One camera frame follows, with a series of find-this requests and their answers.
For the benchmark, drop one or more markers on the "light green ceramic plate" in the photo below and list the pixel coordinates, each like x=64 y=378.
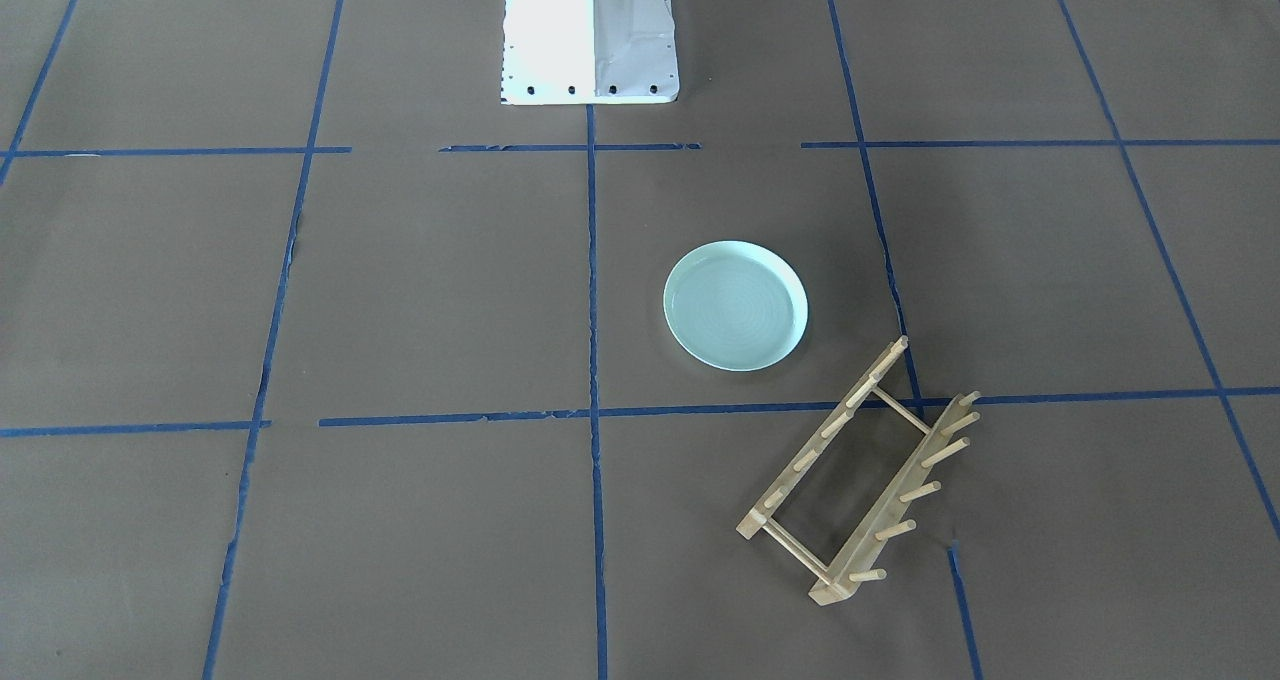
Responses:
x=736 y=306

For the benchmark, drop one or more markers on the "wooden dish rack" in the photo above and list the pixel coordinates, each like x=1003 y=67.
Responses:
x=854 y=485

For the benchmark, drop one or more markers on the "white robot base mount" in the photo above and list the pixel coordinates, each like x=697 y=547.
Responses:
x=576 y=52

